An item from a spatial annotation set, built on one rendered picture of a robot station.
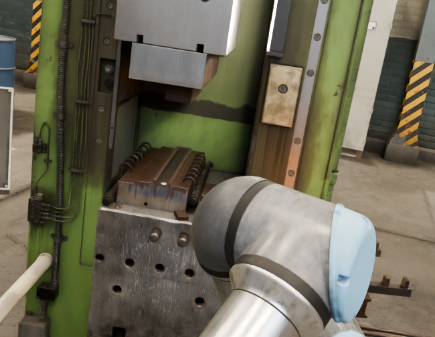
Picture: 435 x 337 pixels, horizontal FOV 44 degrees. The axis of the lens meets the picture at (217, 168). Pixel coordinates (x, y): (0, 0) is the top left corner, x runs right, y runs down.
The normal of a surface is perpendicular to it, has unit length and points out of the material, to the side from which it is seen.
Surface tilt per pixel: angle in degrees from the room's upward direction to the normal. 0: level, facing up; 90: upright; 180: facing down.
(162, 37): 90
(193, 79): 90
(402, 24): 89
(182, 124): 90
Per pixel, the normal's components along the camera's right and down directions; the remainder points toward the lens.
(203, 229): -0.87, 0.13
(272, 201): -0.20, -0.74
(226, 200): -0.47, -0.50
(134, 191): -0.09, 0.26
